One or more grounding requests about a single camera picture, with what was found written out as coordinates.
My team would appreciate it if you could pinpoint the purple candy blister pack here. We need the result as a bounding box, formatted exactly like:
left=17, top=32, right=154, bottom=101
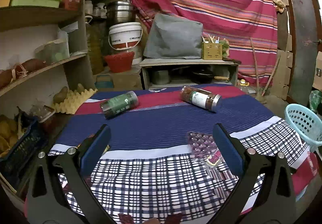
left=186, top=131, right=223, bottom=168

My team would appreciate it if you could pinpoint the light blue plastic basket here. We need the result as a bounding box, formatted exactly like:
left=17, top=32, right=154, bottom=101
left=284, top=103, right=322, bottom=152

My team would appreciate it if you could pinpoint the yellow egg carton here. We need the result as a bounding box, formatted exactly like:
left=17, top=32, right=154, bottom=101
left=51, top=89, right=98, bottom=114

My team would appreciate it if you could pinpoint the dark red scouring pad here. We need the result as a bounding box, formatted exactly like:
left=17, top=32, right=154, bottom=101
left=118, top=213, right=182, bottom=224

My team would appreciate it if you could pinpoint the green label clear jar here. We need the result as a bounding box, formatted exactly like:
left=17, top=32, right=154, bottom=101
left=100, top=91, right=139, bottom=119

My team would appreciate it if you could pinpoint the striped plaid tablecloth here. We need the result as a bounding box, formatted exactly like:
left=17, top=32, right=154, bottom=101
left=50, top=85, right=318, bottom=223

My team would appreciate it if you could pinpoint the clear oil bottle yellow cap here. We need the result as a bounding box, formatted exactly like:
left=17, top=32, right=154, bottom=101
left=237, top=79, right=250, bottom=94

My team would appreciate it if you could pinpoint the brown spice jar silver lid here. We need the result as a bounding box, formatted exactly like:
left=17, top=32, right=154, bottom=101
left=180, top=85, right=222, bottom=112

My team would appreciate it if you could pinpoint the red plastic basket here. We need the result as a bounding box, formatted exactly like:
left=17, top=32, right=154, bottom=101
left=103, top=52, right=135, bottom=73

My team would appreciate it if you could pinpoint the grey low shelf unit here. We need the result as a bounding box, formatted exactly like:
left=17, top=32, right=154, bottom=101
left=140, top=58, right=240, bottom=89

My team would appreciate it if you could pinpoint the yellow utensil holder box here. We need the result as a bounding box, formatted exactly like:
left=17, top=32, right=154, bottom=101
left=201, top=42, right=223, bottom=60

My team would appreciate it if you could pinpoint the large amber oil jug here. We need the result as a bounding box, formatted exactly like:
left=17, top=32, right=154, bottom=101
left=85, top=15, right=104, bottom=75

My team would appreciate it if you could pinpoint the white plastic bucket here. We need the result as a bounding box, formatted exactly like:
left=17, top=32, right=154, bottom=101
left=108, top=22, right=143, bottom=51

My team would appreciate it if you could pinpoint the grey cloth bag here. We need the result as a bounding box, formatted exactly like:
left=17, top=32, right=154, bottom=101
left=143, top=13, right=203, bottom=59

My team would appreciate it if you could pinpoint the stainless steel pot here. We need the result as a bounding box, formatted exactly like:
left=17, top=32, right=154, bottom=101
left=104, top=1, right=136, bottom=25

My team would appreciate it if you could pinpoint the red mesh basket on shelf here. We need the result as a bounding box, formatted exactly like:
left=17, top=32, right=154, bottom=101
left=60, top=0, right=82, bottom=11

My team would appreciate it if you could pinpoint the red striped curtain cloth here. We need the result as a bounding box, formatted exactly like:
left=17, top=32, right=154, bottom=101
left=131, top=0, right=278, bottom=85

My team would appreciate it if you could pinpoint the green plastic tray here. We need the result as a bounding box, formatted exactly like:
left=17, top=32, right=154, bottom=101
left=10, top=0, right=61, bottom=8

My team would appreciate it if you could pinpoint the wooden handled broom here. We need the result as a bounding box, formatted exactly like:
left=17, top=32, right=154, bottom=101
left=250, top=38, right=266, bottom=104

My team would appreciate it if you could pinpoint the black pan wooden handle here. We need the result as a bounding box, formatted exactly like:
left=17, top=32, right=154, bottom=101
left=190, top=70, right=229, bottom=84

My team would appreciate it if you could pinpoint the wooden wall shelf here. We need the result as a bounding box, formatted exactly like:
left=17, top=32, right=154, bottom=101
left=1, top=5, right=95, bottom=118

